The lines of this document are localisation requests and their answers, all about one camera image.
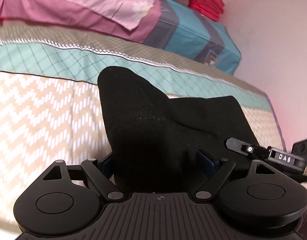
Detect black pants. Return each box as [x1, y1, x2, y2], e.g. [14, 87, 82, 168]
[98, 66, 258, 193]

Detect patterned yellow beige bed quilt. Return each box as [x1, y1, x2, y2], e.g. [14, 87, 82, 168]
[0, 21, 284, 239]

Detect blue grey striped pillow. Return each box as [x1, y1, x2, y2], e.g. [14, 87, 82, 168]
[144, 0, 241, 74]

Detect pink floral pillow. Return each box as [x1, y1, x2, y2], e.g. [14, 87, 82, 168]
[0, 0, 162, 43]

